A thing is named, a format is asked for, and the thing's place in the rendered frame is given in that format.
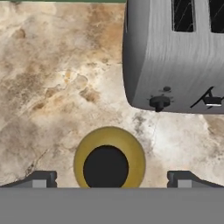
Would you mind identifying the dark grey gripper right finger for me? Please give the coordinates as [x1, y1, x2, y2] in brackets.
[166, 171, 224, 189]

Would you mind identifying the grey metal toaster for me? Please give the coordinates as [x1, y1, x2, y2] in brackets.
[122, 0, 224, 115]

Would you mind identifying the yellow bottle with black cap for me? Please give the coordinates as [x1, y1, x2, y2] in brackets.
[73, 126, 147, 189]

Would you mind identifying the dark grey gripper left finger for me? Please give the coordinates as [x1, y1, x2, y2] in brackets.
[0, 171, 58, 189]

